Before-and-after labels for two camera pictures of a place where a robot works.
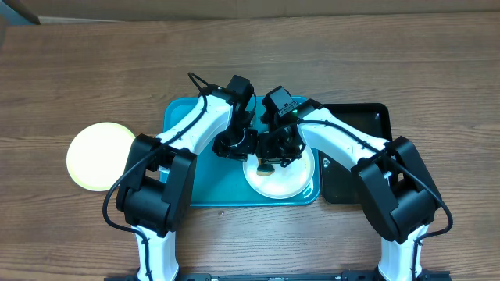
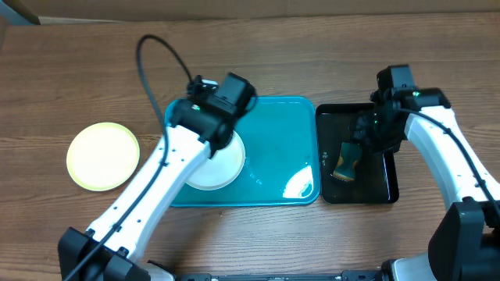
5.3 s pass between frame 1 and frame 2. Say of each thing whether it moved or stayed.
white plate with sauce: moved
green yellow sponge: moved
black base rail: stayed
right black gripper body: moved
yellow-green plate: stayed
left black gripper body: moved
